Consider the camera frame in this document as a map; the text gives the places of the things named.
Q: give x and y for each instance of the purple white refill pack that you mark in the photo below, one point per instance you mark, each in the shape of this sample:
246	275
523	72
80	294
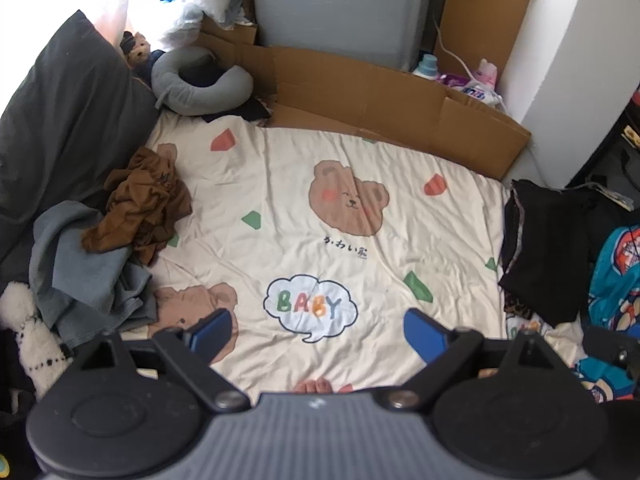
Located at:
467	87

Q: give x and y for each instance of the person's foot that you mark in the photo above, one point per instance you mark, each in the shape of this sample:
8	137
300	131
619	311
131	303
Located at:
315	386

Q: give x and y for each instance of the pink bottle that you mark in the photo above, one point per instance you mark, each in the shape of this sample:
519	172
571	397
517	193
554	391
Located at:
487	74

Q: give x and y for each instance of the upright cardboard box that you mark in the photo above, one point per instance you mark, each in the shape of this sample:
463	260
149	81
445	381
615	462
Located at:
495	5

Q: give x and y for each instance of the blue cap bottle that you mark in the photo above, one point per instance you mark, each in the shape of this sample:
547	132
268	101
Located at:
427	66

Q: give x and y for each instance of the blue-grey denim garment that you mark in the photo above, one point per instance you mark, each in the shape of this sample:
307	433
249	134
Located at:
75	265

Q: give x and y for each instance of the black cloth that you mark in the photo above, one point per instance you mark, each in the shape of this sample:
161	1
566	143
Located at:
250	110

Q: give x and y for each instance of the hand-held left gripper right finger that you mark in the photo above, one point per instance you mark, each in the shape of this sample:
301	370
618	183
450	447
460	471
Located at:
425	336

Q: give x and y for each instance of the small brown bear toy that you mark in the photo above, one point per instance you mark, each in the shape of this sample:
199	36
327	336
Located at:
136	49

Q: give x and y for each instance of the blue cartoon print blanket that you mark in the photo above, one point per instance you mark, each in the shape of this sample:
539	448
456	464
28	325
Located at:
615	280

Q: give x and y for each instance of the bear print bed sheet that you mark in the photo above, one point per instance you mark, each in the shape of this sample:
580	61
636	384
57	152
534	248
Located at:
300	170

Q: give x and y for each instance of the white fluffy plush toy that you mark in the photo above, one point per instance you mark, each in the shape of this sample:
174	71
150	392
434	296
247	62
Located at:
31	332

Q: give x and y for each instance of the grey neck pillow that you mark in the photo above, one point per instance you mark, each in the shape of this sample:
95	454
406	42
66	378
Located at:
200	96

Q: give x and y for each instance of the brown printed t-shirt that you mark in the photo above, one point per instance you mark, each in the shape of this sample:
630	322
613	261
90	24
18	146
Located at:
135	205

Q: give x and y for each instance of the black garment pile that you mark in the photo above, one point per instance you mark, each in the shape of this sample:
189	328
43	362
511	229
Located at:
545	240

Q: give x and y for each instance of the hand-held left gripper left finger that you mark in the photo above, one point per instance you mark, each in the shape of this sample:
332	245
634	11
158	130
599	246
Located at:
210	332

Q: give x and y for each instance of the grey wrapped mattress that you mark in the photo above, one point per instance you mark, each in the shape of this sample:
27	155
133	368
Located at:
335	5

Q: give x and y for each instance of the flattened cardboard sheet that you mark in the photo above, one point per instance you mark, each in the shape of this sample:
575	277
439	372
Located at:
375	95

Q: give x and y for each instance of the dark grey pillow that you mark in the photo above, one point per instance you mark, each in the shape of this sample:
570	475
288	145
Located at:
65	110

